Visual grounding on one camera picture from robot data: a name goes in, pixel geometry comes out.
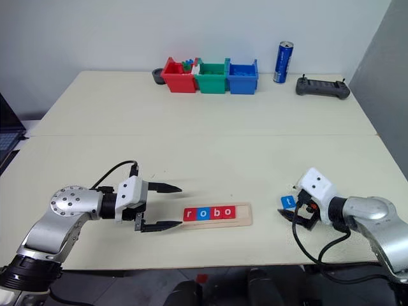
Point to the red letter tile r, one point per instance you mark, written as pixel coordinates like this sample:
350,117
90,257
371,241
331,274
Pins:
190,214

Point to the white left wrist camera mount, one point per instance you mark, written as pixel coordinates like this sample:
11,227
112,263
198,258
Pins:
129,191

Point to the wooden letter tray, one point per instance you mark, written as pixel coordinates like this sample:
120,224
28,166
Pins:
243,215

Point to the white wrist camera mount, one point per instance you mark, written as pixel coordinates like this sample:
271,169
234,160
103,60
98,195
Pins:
129,191
317,185

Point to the green toy brick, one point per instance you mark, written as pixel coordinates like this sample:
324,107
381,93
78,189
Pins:
186,67

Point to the blue letter tile o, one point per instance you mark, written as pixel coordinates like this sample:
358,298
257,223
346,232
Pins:
203,213

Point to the dark rounded shape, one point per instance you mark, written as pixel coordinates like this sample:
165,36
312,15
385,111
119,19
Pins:
185,294
264,288

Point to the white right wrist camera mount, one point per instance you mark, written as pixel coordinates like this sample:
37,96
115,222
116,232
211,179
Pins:
317,185

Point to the green plastic bin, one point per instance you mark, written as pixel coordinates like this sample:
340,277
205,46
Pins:
212,84

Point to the grey remote controller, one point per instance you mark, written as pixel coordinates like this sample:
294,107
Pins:
322,88

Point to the small red floor object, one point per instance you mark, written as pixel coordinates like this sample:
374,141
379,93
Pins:
201,279

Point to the dark grey round holder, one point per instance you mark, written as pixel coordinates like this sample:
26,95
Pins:
157,78

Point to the blue toy brick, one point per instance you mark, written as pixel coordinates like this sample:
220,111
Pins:
190,61

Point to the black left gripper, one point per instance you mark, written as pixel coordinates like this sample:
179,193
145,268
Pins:
134,213

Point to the blue drink can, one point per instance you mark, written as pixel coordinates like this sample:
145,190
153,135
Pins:
283,62

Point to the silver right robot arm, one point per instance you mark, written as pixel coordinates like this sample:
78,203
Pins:
366,210

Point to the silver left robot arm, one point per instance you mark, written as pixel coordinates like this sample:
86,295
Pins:
63,201

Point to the blue plastic bin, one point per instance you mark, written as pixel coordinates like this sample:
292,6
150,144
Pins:
242,84

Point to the red letter tile o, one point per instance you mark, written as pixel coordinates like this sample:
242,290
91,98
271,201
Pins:
229,212

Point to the white toy brick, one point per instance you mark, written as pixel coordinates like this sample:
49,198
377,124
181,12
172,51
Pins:
196,69

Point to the red plastic bin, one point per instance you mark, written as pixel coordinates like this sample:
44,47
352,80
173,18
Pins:
178,83

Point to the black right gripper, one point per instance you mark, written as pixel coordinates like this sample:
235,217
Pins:
309,220

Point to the blue letter tile l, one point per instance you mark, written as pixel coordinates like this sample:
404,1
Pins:
288,202

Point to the black laptop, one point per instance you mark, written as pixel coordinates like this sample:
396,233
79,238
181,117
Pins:
8,134

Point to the red letter tile b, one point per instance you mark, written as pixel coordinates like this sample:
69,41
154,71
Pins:
216,213

